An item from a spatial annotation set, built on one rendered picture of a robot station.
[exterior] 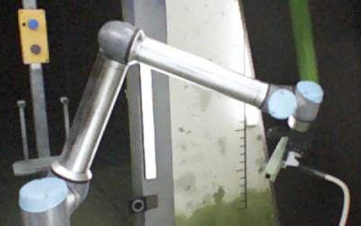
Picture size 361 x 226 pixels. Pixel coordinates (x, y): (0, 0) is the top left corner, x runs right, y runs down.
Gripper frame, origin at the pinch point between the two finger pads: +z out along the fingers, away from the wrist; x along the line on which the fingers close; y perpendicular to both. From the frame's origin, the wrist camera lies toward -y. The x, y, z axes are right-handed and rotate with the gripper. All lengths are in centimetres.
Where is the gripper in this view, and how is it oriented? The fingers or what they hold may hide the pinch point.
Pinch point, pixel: (285, 161)
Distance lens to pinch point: 168.6
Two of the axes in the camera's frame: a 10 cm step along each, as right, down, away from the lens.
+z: -0.3, 7.8, 6.2
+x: 4.7, -5.4, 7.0
